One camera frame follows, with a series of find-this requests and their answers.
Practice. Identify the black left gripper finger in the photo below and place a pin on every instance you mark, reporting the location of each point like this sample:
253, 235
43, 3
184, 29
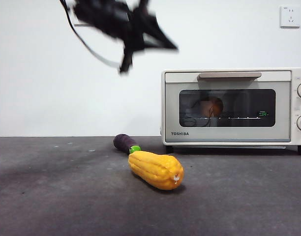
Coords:
158, 30
153, 49

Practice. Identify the brown potato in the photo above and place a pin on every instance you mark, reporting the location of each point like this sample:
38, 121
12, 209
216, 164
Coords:
215, 105

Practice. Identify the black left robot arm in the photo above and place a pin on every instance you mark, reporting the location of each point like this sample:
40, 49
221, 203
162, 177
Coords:
111, 17

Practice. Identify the cream white toaster oven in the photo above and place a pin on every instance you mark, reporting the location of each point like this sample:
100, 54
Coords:
298, 108

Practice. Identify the purple toy eggplant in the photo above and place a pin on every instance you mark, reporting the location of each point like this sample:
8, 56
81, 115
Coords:
122, 142

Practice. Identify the yellow toy corn cob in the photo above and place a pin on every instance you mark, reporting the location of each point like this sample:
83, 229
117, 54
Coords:
154, 169

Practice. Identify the white wall power socket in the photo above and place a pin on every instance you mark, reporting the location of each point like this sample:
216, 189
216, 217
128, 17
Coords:
290, 17

